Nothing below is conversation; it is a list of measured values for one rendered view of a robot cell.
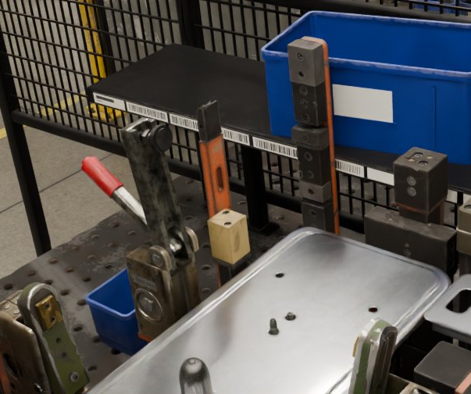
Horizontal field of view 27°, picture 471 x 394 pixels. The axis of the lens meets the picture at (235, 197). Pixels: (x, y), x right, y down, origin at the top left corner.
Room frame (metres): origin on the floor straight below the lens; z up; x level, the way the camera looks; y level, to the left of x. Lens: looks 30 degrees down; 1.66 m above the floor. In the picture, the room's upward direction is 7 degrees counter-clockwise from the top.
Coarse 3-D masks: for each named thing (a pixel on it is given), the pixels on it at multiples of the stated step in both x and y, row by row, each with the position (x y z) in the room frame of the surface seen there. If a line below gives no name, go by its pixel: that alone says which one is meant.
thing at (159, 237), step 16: (128, 128) 0.95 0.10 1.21; (144, 128) 0.97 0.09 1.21; (160, 128) 0.94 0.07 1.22; (128, 144) 0.95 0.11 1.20; (144, 144) 0.96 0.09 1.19; (160, 144) 0.93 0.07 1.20; (128, 160) 0.95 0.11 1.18; (144, 160) 0.94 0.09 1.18; (160, 160) 0.96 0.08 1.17; (144, 176) 0.94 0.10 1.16; (160, 176) 0.96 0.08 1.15; (144, 192) 0.94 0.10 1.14; (160, 192) 0.96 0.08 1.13; (144, 208) 0.95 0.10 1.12; (160, 208) 0.95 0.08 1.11; (176, 208) 0.95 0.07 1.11; (160, 224) 0.93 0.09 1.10; (176, 224) 0.95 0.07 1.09; (160, 240) 0.93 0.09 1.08
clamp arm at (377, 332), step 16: (368, 336) 0.68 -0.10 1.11; (384, 336) 0.68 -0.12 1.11; (368, 352) 0.68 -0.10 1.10; (384, 352) 0.69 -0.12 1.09; (352, 368) 0.69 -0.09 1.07; (368, 368) 0.68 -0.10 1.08; (384, 368) 0.69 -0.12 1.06; (352, 384) 0.69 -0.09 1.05; (368, 384) 0.68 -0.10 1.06; (384, 384) 0.70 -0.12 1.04
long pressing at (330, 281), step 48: (288, 240) 1.02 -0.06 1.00; (336, 240) 1.02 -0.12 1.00; (240, 288) 0.94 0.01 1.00; (288, 288) 0.93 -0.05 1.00; (336, 288) 0.92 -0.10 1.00; (384, 288) 0.90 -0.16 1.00; (432, 288) 0.89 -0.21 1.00; (192, 336) 0.86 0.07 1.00; (240, 336) 0.85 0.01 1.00; (288, 336) 0.84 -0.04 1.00; (336, 336) 0.83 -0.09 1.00; (144, 384) 0.79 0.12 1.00; (240, 384) 0.77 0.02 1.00; (288, 384) 0.76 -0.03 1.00; (336, 384) 0.76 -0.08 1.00
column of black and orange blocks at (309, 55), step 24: (288, 48) 1.18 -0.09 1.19; (312, 48) 1.16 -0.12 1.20; (312, 72) 1.16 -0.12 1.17; (312, 96) 1.16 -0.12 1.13; (312, 120) 1.16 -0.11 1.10; (312, 144) 1.16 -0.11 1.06; (312, 168) 1.17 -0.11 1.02; (312, 192) 1.17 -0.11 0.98; (336, 192) 1.18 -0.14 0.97; (312, 216) 1.17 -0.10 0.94; (336, 216) 1.18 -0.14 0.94
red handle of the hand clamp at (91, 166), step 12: (84, 168) 1.02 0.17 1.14; (96, 168) 1.01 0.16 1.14; (96, 180) 1.01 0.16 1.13; (108, 180) 1.00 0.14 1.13; (108, 192) 1.00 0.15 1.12; (120, 192) 0.99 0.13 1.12; (120, 204) 0.99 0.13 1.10; (132, 204) 0.98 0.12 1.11; (132, 216) 0.98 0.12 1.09; (144, 216) 0.97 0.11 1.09; (144, 228) 0.96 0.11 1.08
